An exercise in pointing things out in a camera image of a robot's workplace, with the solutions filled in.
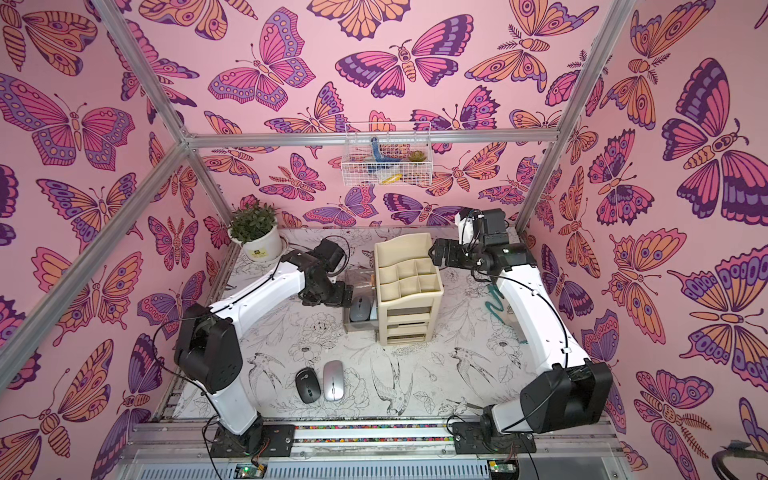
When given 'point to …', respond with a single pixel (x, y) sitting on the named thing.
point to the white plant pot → (265, 248)
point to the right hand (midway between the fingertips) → (450, 251)
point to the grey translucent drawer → (364, 282)
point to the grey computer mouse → (360, 308)
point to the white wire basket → (387, 154)
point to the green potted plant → (251, 220)
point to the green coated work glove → (501, 308)
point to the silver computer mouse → (333, 380)
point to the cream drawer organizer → (408, 288)
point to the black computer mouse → (308, 385)
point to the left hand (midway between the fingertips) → (340, 300)
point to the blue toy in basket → (381, 162)
